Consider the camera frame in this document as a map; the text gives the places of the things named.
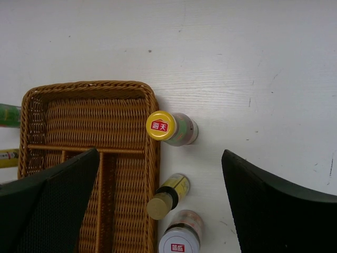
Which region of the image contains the white-lid spice jar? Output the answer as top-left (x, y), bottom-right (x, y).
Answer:
top-left (158, 210), bottom-right (204, 253)

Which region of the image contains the yellow-cap ketchup bottle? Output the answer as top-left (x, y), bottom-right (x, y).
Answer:
top-left (146, 111), bottom-right (199, 147)

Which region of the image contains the beige-cap yellow-label bottle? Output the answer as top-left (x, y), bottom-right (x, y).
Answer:
top-left (147, 173), bottom-right (190, 220)

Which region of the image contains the yellow-label dark-cap bottle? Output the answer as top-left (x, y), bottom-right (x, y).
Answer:
top-left (0, 149), bottom-right (19, 169)

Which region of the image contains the woven wicker basket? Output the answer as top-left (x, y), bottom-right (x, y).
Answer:
top-left (18, 81), bottom-right (160, 252)

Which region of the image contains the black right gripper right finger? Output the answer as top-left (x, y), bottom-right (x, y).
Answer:
top-left (221, 150), bottom-right (336, 252)

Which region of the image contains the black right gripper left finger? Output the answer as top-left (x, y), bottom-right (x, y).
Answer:
top-left (1, 148), bottom-right (100, 252)

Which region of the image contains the green-label ketchup bottle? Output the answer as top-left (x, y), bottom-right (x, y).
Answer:
top-left (0, 104), bottom-right (21, 128)

